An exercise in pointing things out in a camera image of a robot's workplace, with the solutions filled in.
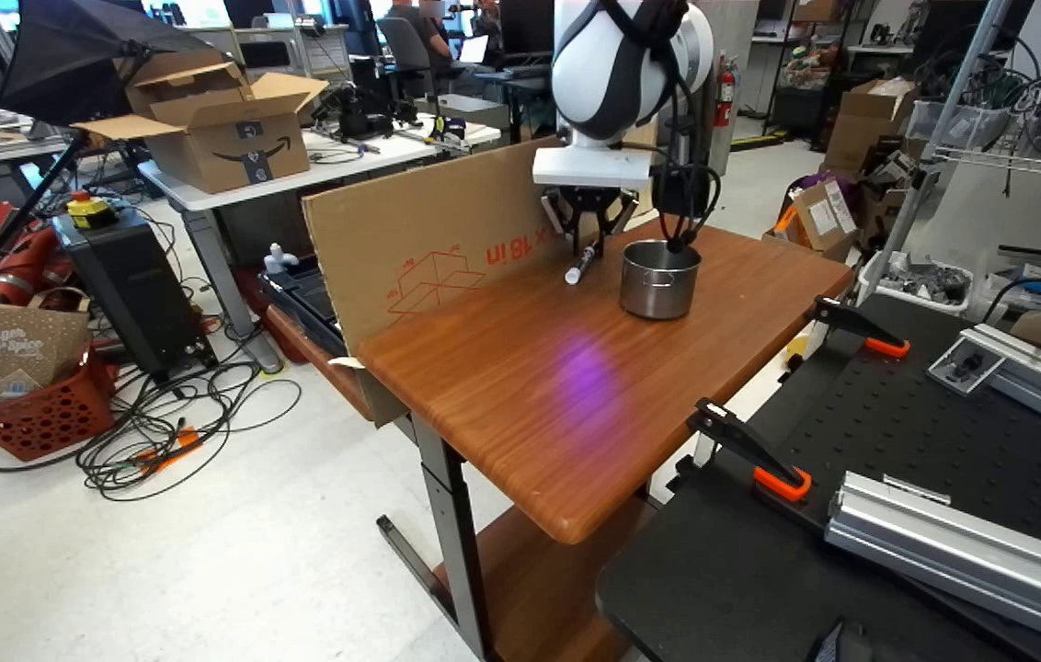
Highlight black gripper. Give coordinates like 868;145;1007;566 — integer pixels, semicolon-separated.
530;141;650;246

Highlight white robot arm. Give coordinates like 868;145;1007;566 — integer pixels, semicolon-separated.
530;0;716;251

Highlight silver metal cup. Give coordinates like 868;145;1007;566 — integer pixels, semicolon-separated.
618;240;704;320

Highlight wooden table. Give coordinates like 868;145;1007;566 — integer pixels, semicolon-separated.
259;214;858;662

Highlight red fire extinguisher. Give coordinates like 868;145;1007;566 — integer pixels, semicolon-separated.
714;56;734;127

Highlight large cardboard panel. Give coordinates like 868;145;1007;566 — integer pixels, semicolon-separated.
302;145;564;354

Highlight small cardboard box with label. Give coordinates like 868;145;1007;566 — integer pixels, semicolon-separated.
771;181;858;262

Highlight white grey desk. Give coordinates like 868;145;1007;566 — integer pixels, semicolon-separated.
140;126;500;342

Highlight black foam mat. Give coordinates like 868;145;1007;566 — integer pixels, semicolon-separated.
600;298;1041;662

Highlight open cardboard box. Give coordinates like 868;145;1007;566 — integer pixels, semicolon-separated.
86;61;329;190

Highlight black box with emergency button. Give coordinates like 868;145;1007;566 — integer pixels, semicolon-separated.
50;207;215;378

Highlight red plastic basket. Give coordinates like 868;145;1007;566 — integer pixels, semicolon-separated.
0;355;118;458

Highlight brown paper bag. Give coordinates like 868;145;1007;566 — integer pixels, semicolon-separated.
0;288;93;401

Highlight far orange-handled clamp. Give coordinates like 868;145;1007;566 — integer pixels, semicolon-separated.
813;298;913;362

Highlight orange-handled clamp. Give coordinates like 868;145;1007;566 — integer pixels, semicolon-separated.
687;401;813;504
813;298;913;362

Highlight near orange-handled clamp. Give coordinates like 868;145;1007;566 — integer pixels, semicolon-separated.
687;401;813;504

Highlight tangled floor cables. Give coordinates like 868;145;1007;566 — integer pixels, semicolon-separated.
0;354;304;507

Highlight near aluminium extrusion rail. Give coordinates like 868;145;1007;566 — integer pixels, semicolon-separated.
823;472;1041;633

